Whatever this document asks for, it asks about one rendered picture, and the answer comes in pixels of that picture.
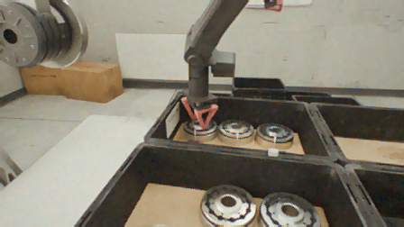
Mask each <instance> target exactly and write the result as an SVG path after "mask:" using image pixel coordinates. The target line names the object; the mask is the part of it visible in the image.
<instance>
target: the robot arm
mask: <svg viewBox="0 0 404 227"><path fill-rule="evenodd" d="M249 1H250V0H210V2H209V4H208V5H207V8H206V9H205V11H204V12H203V13H202V14H201V16H200V18H198V19H197V20H196V22H195V23H194V24H192V26H191V27H190V28H189V31H188V33H187V36H186V40H185V49H184V55H183V59H184V60H185V62H186V63H188V89H186V90H181V93H182V94H183V95H185V96H186V97H184V98H181V101H182V103H183V104H184V105H185V106H186V109H187V110H188V113H189V116H190V117H191V119H192V121H194V120H196V119H197V118H198V121H199V123H200V126H201V128H202V130H204V129H205V128H206V127H207V126H208V124H209V122H210V121H211V118H212V117H213V115H214V114H215V112H216V111H217V108H218V106H217V105H216V104H204V103H217V96H214V95H213V94H211V93H210V92H208V70H209V66H211V74H213V77H234V72H235V63H236V62H235V53H234V52H230V51H217V49H216V47H217V44H218V43H219V42H220V40H221V38H222V36H224V33H225V32H226V30H227V29H228V27H230V26H231V24H232V23H233V21H234V20H235V18H237V15H239V13H240V12H241V11H242V10H243V9H244V7H245V6H246V5H247V4H248V2H249ZM189 105H190V106H192V107H193V108H194V112H195V113H194V114H193V113H192V111H191V109H190V108H189ZM206 112H209V113H208V117H207V120H206V122H205V124H204V123H203V121H202V113H206Z"/></svg>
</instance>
